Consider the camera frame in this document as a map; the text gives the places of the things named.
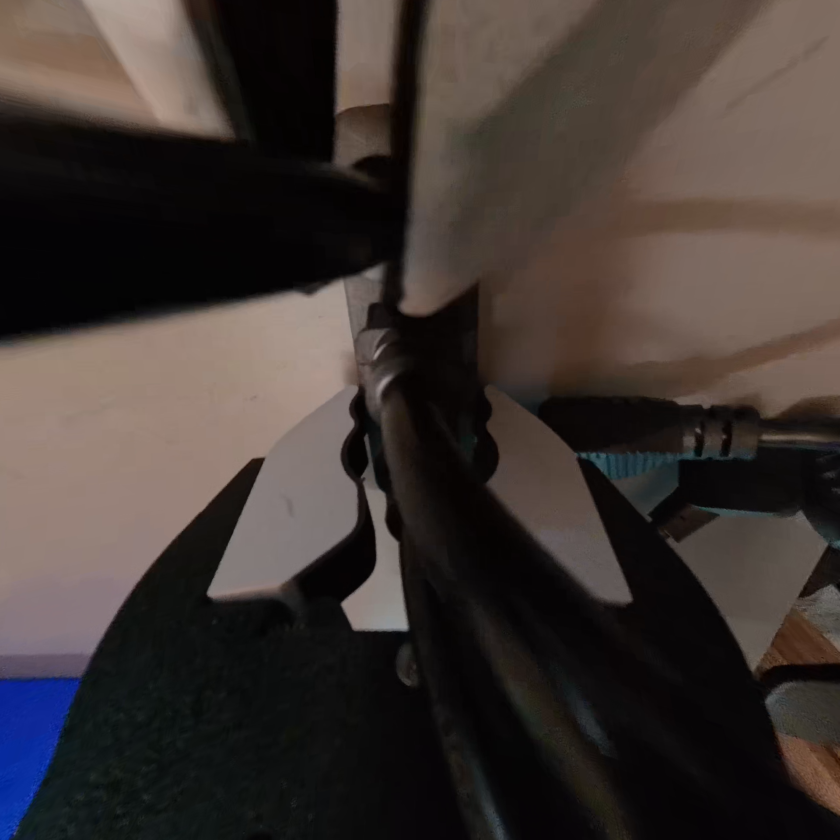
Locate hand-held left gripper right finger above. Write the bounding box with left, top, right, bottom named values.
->
left=469, top=386, right=634, bottom=606

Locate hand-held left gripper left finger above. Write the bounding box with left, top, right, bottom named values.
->
left=206, top=386, right=378, bottom=611

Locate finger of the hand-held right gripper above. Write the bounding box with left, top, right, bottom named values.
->
left=402, top=0, right=770, bottom=317
left=335, top=104, right=396, bottom=165

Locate blue plastic bin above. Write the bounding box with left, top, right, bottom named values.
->
left=0, top=678, right=83, bottom=840

